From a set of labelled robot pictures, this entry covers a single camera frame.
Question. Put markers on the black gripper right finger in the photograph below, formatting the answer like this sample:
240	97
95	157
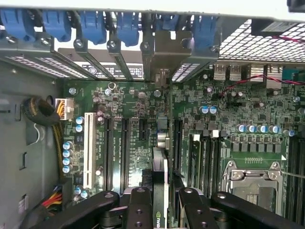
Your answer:
197	210

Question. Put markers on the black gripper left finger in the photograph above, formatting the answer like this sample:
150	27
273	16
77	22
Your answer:
140	210

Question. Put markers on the RAM slot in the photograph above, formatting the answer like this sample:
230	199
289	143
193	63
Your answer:
216	162
206	167
291	179
196	167
300	188

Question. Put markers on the long expansion slot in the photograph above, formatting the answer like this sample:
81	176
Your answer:
178	143
108	155
125	155

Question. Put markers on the CPU socket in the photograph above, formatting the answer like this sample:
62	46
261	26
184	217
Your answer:
252	183

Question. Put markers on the short expansion slot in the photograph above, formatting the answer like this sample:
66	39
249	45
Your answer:
143	130

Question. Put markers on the white PCI expansion slot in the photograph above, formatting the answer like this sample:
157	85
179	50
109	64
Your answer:
89	148

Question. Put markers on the thin socket locking lever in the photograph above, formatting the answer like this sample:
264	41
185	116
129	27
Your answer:
295	175

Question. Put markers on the green motherboard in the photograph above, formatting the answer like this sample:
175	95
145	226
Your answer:
133	100

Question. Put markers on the white power connector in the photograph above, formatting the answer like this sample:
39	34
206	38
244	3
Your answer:
68	109

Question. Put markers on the grey power supply unit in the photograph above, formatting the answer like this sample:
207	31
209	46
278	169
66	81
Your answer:
14	143

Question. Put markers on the metal expansion slot cover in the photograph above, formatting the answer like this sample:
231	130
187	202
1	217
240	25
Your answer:
121	64
95	64
147	66

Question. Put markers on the blue card retention clip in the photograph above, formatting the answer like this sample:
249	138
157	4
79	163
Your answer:
14	23
93	27
57	26
128	29
166	22
204	33

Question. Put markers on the black case fan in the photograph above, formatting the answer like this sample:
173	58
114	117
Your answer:
274	28

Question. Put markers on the black and silver PC case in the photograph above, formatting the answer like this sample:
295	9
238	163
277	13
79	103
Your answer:
23	48

